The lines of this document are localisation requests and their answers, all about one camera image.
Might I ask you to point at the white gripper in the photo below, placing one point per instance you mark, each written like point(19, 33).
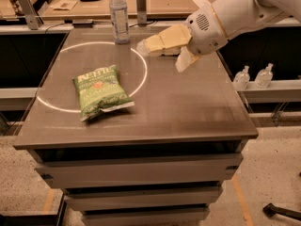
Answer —
point(205, 33)

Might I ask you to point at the green Kettle chip bag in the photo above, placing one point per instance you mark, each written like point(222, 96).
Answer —
point(100, 92)

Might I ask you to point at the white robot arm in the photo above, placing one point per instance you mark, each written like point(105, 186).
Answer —
point(239, 16)

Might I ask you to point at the left sanitizer bottle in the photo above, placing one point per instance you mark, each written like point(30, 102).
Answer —
point(241, 79)

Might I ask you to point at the sanitizer bottle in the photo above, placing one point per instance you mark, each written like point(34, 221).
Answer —
point(241, 79)
point(264, 77)

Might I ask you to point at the clear plastic water bottle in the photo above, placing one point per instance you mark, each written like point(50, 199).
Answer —
point(119, 20)

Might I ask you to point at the right sanitizer bottle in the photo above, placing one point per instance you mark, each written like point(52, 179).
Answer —
point(264, 77)

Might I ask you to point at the grey drawer cabinet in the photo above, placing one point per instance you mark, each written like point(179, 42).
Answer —
point(162, 160)

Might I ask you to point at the small booklet on desk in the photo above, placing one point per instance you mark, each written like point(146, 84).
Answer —
point(64, 5)

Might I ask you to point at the black chair base leg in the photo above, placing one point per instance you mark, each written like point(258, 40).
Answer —
point(270, 210)

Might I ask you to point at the middle metal bracket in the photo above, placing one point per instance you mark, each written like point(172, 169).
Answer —
point(141, 8)

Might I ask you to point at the metal bracket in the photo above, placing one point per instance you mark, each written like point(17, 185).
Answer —
point(30, 15)
point(141, 8)

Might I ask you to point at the left metal bracket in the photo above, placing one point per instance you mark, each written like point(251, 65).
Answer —
point(30, 15)

